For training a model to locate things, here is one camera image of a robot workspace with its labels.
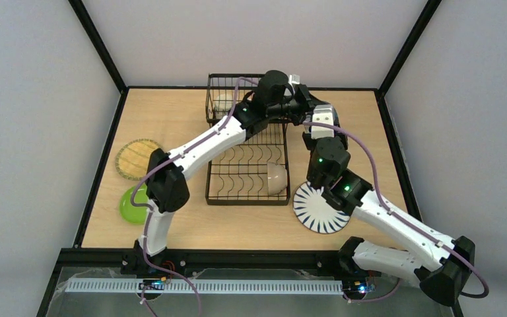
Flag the black frame front rail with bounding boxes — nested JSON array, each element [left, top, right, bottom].
[[55, 248, 352, 274]]

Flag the green plate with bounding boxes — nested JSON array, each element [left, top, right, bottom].
[[118, 184, 151, 226]]

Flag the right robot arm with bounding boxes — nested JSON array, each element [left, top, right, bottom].
[[293, 132, 475, 306]]

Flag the blue striped white plate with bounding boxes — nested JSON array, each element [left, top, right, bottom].
[[292, 182, 351, 234]]

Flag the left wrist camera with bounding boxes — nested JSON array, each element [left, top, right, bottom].
[[288, 74, 300, 86]]

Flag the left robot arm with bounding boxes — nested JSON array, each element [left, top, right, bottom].
[[135, 70, 313, 259]]

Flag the white ceramic bowl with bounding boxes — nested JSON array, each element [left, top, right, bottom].
[[267, 162, 288, 196]]

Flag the white slotted cable duct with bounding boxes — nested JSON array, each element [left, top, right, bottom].
[[64, 277, 343, 295]]

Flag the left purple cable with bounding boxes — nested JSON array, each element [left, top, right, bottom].
[[130, 77, 261, 317]]

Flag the woven bamboo coaster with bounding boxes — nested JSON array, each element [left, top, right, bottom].
[[114, 138, 161, 181]]

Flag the beige patterned mug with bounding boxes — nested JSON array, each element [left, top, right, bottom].
[[213, 94, 234, 119]]

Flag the black wire dish rack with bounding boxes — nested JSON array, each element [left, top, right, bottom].
[[205, 73, 290, 206]]

